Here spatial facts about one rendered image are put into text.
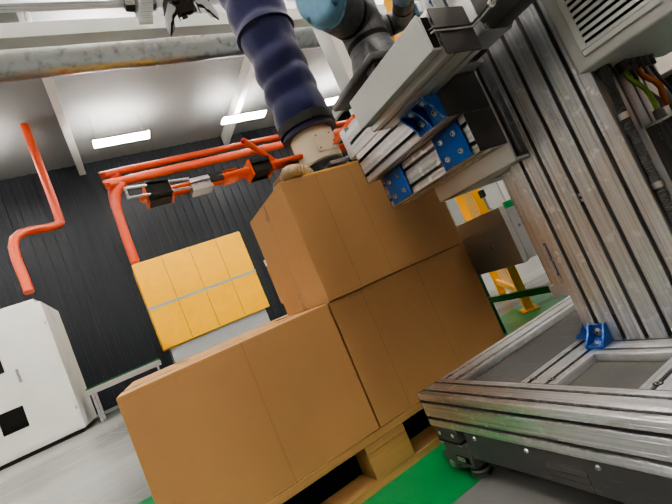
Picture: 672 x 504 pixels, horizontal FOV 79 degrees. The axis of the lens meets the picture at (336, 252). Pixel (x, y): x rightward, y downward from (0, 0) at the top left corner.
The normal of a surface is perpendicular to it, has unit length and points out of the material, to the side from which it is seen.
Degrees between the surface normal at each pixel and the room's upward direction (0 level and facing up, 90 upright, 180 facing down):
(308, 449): 90
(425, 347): 90
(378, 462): 90
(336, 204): 90
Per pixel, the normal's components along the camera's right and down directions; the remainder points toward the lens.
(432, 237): 0.41, -0.25
